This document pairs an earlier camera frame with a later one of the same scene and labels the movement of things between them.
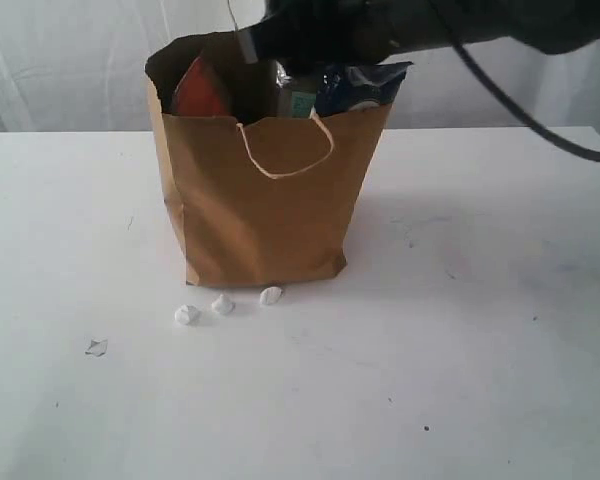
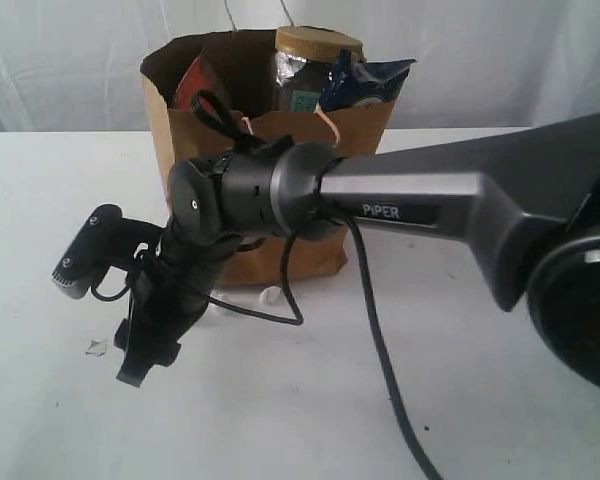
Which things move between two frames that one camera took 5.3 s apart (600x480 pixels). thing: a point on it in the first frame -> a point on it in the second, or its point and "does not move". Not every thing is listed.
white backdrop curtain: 80,66 does not move
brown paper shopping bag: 263,198 does not move
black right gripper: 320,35 -> 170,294
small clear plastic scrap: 98,347 does not move
